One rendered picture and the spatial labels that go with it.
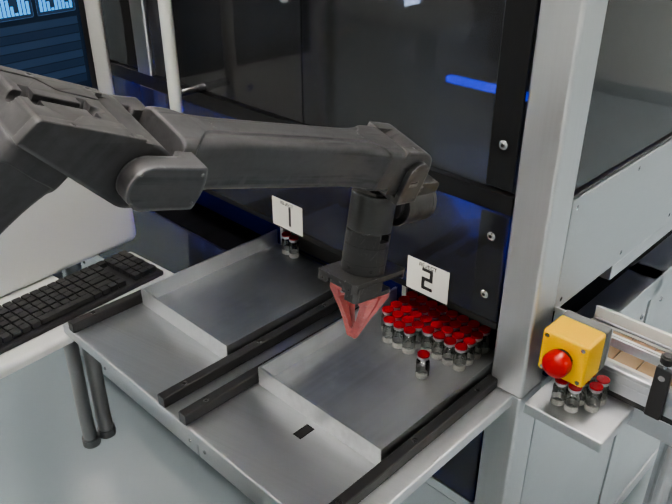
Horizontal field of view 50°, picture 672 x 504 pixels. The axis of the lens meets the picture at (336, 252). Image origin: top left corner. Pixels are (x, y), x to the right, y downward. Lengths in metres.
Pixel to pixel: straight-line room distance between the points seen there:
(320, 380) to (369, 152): 0.52
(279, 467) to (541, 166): 0.55
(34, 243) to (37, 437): 1.01
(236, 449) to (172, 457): 1.28
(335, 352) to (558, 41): 0.62
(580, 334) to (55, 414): 1.92
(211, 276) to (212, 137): 0.88
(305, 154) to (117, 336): 0.73
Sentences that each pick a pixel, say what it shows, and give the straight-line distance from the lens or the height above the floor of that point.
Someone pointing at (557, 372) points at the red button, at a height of 0.99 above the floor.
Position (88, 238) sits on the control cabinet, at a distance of 1.74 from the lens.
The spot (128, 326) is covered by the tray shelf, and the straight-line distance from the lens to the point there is 1.36.
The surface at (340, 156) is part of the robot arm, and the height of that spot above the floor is 1.36.
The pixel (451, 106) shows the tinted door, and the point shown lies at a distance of 1.06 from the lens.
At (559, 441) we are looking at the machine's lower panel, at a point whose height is 0.66.
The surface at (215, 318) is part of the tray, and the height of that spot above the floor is 0.88.
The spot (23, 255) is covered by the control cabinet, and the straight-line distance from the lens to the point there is 1.67.
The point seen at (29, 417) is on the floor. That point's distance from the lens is 2.63.
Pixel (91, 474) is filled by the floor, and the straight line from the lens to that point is 2.37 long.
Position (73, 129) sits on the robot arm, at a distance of 0.51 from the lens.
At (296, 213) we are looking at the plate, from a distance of 1.36.
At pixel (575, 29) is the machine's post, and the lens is 0.94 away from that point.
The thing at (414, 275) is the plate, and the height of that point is 1.02.
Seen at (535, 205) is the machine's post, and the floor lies 1.21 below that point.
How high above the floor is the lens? 1.63
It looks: 29 degrees down
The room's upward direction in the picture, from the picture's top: straight up
